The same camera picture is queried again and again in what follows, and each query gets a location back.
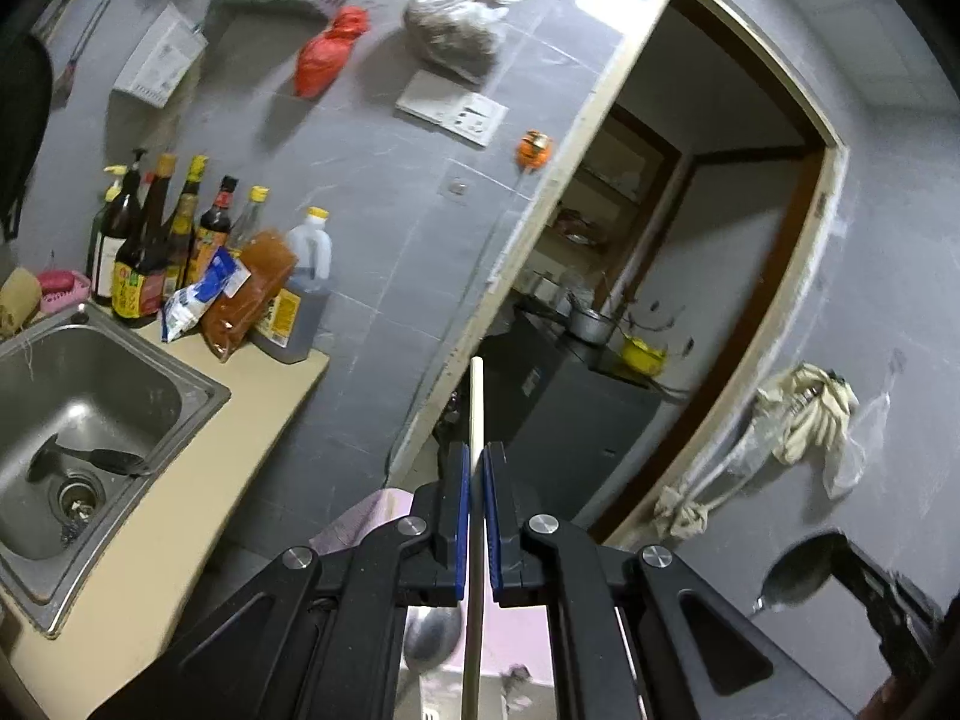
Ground cream door frame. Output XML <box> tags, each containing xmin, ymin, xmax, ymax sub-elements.
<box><xmin>386</xmin><ymin>0</ymin><xmax>852</xmax><ymax>548</ymax></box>

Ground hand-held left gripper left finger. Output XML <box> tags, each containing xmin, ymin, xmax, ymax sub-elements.
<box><xmin>90</xmin><ymin>441</ymin><xmax>473</xmax><ymax>720</ymax></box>

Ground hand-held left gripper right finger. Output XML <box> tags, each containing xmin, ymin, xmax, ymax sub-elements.
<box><xmin>482</xmin><ymin>441</ymin><xmax>856</xmax><ymax>720</ymax></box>

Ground clear plastic bag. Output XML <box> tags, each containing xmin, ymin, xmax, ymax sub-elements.
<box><xmin>724</xmin><ymin>420</ymin><xmax>781</xmax><ymax>477</ymax></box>

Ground brown packet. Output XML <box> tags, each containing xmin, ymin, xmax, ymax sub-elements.
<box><xmin>199</xmin><ymin>231</ymin><xmax>299</xmax><ymax>362</ymax></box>

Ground metal tongs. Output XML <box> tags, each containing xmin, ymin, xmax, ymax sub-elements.
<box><xmin>56</xmin><ymin>0</ymin><xmax>113</xmax><ymax>98</ymax></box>

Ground metal pot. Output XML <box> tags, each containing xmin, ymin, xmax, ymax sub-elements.
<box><xmin>562</xmin><ymin>292</ymin><xmax>623</xmax><ymax>346</ymax></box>

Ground white wall paper box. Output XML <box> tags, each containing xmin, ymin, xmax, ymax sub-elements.
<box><xmin>111</xmin><ymin>1</ymin><xmax>209</xmax><ymax>107</ymax></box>

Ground white plastic utensil holder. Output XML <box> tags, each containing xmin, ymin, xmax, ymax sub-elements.
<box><xmin>416</xmin><ymin>667</ymin><xmax>560</xmax><ymax>720</ymax></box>

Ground grey wall rack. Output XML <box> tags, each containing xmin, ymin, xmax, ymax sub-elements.
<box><xmin>202</xmin><ymin>0</ymin><xmax>353</xmax><ymax>42</ymax></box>

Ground white wall socket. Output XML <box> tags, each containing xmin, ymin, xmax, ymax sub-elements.
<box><xmin>395</xmin><ymin>69</ymin><xmax>509</xmax><ymax>147</ymax></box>

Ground grey cabinet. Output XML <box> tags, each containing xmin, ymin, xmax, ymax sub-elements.
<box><xmin>450</xmin><ymin>307</ymin><xmax>668</xmax><ymax>533</ymax></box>

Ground red plastic bag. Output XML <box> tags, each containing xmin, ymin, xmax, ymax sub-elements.
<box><xmin>294</xmin><ymin>6</ymin><xmax>371</xmax><ymax>98</ymax></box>

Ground clear bag of dried goods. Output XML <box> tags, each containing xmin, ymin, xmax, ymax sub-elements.
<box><xmin>403</xmin><ymin>0</ymin><xmax>505</xmax><ymax>85</ymax></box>

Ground yellow bowl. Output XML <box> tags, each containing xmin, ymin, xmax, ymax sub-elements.
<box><xmin>621</xmin><ymin>334</ymin><xmax>668</xmax><ymax>376</ymax></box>

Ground wooden shelf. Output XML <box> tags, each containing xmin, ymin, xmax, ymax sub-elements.
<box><xmin>555</xmin><ymin>101</ymin><xmax>683</xmax><ymax>293</ymax></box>

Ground blue white packet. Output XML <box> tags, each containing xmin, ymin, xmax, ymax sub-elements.
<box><xmin>161</xmin><ymin>246</ymin><xmax>252</xmax><ymax>344</ymax></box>

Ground wooden chopstick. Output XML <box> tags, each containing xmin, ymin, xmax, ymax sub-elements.
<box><xmin>461</xmin><ymin>357</ymin><xmax>486</xmax><ymax>720</ymax></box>

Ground cream rubber gloves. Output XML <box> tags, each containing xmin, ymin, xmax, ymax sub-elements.
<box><xmin>754</xmin><ymin>362</ymin><xmax>860</xmax><ymax>466</ymax></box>

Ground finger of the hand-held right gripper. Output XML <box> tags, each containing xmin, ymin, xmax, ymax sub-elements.
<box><xmin>829</xmin><ymin>531</ymin><xmax>912</xmax><ymax>616</ymax></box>

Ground black wok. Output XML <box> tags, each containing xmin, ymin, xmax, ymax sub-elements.
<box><xmin>0</xmin><ymin>34</ymin><xmax>53</xmax><ymax>241</ymax></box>

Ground large oil jug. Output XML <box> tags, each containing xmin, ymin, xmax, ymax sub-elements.
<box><xmin>251</xmin><ymin>206</ymin><xmax>335</xmax><ymax>367</ymax></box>

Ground black spatula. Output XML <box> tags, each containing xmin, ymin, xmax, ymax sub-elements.
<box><xmin>26</xmin><ymin>433</ymin><xmax>151</xmax><ymax>482</ymax></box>

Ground steel sink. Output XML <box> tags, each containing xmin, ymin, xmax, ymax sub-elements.
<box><xmin>0</xmin><ymin>301</ymin><xmax>233</xmax><ymax>638</ymax></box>

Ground pink brush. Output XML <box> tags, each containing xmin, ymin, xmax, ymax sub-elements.
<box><xmin>36</xmin><ymin>268</ymin><xmax>92</xmax><ymax>314</ymax></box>

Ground silver spoon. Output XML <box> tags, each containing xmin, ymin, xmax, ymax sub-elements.
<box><xmin>403</xmin><ymin>604</ymin><xmax>464</xmax><ymax>672</ymax></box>
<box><xmin>750</xmin><ymin>531</ymin><xmax>847</xmax><ymax>616</ymax></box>

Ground row of sauce bottles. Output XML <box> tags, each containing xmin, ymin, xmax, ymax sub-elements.
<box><xmin>86</xmin><ymin>148</ymin><xmax>271</xmax><ymax>329</ymax></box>

